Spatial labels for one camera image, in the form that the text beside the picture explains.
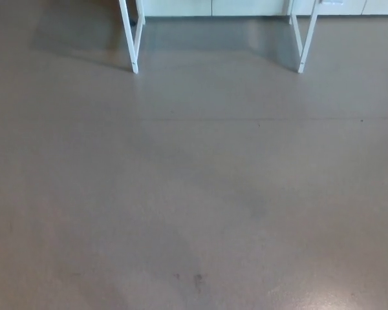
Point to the white cabinet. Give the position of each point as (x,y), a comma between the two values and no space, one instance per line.
(245,6)

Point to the white metal table leg frame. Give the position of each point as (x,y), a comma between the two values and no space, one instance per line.
(303,55)
(131,48)

